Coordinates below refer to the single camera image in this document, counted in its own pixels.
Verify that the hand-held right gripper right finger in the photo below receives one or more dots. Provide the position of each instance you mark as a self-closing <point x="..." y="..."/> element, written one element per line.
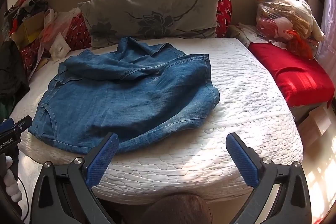
<point x="242" y="161"/>

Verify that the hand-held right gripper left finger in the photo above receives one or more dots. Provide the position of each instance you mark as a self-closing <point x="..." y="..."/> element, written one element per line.
<point x="102" y="158"/>

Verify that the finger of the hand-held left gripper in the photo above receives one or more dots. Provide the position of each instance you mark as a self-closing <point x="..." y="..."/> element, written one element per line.
<point x="24" y="122"/>

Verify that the blue denim pants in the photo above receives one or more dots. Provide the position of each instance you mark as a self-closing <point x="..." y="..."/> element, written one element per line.
<point x="126" y="98"/>

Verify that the dark green garment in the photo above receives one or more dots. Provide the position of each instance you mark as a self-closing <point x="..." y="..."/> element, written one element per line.
<point x="11" y="74"/>

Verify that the white quilted mattress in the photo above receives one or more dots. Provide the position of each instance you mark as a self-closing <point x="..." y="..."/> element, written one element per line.
<point x="236" y="98"/>

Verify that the white paper packet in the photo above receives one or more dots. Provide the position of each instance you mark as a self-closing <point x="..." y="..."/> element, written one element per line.
<point x="59" y="47"/>

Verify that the flat cardboard boxes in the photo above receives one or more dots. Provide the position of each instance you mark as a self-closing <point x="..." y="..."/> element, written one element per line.
<point x="319" y="121"/>

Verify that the brown cardboard box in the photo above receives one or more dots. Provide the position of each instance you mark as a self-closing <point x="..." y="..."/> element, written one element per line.
<point x="27" y="28"/>

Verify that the red blanket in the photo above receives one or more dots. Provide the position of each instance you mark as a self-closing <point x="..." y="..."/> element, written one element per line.
<point x="294" y="77"/>

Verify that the pink plastic bag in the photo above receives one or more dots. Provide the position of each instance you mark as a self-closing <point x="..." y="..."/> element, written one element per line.
<point x="56" y="26"/>

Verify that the cardboard box with clothes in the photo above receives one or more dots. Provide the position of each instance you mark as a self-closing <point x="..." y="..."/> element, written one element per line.
<point x="29" y="2"/>

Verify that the white embroidered cloth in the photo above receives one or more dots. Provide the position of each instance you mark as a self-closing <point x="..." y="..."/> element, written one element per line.
<point x="244" y="33"/>

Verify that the clear plastic bag of toys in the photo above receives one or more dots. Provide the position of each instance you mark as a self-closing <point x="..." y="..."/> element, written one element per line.
<point x="286" y="22"/>

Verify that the red floral bolster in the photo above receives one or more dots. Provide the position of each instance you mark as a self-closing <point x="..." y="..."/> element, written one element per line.
<point x="225" y="11"/>

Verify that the grey floral pillow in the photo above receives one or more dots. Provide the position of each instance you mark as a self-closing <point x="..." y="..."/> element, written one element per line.
<point x="157" y="14"/>

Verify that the pale curtain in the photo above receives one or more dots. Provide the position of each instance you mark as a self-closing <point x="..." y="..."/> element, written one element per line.
<point x="328" y="19"/>

